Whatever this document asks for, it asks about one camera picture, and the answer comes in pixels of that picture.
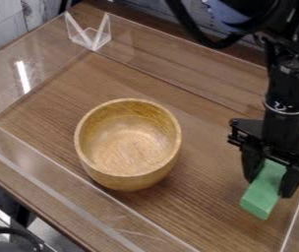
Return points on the clear acrylic tray wall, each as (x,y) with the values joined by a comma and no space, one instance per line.
(88,58)

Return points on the black metal table frame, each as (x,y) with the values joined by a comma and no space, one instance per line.
(22,240)

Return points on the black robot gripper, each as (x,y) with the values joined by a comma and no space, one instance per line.
(268,138)

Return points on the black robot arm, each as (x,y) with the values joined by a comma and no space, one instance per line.
(271,22)

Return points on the green rectangular block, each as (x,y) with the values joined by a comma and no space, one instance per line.
(260,196)

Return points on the brown wooden bowl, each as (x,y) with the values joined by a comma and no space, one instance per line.
(128,142)

